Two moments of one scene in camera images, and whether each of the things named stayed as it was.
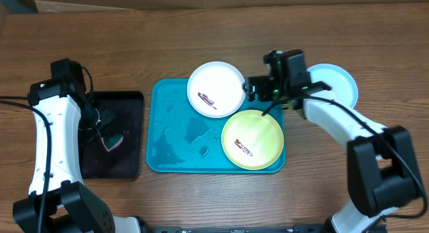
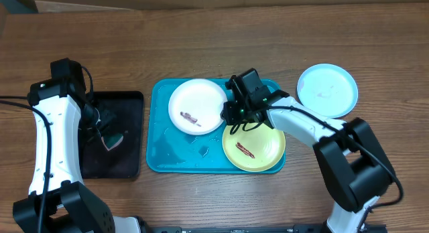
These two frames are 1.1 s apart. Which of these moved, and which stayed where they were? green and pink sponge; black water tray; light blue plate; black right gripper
Moved: black right gripper
Stayed: light blue plate; green and pink sponge; black water tray
